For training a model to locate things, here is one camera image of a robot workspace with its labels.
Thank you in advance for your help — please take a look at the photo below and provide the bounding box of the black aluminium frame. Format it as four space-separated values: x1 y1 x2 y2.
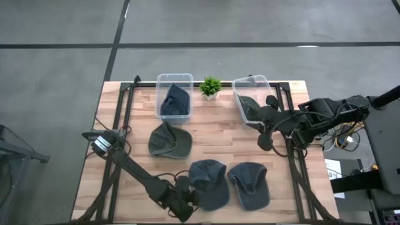
73 74 340 224

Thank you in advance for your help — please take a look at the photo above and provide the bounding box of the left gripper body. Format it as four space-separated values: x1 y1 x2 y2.
158 186 201 208

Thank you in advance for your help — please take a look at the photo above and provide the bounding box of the grey cabinet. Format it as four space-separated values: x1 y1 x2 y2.
364 95 400 196

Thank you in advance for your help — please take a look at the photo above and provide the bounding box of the small potted green plant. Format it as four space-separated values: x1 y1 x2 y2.
199 76 223 101

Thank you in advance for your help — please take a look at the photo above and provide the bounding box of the black pole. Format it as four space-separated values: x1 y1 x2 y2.
371 84 400 109

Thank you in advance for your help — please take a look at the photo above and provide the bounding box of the yellow cable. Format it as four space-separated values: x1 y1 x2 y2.
334 122 366 148

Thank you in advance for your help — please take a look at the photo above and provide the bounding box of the dark blue baseball cap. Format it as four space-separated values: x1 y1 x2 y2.
160 83 191 117
227 161 271 211
188 159 231 213

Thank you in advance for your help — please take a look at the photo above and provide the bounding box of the dark green baseball cap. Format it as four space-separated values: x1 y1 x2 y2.
239 95 267 124
147 121 193 159

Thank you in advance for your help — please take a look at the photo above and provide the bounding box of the clear plastic storage bin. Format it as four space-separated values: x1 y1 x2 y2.
231 74 282 131
155 72 194 124

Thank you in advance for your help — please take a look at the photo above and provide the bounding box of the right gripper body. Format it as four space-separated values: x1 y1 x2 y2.
261 108 303 136

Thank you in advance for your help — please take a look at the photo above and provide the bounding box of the dark grey stand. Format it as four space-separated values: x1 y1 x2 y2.
0 124 51 225

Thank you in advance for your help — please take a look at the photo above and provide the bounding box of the white paper sheet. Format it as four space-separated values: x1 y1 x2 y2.
324 158 346 200

